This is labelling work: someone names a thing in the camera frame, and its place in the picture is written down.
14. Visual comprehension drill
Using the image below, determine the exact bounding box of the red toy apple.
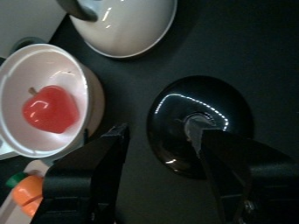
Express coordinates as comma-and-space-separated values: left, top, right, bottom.
21, 85, 80, 135

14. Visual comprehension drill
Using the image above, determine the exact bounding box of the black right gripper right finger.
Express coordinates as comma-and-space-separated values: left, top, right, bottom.
199, 129, 299, 224

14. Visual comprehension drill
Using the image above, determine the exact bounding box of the white toy pot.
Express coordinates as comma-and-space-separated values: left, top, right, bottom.
0, 43, 107, 161

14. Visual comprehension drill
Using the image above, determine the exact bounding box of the orange toy carrot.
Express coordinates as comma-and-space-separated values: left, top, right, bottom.
4, 171, 45, 219

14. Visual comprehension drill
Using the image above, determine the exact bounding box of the white toy cutting board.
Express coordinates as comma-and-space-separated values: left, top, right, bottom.
0, 158, 52, 224

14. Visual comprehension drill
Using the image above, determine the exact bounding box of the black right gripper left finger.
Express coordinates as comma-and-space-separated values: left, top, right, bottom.
29, 122, 132, 224

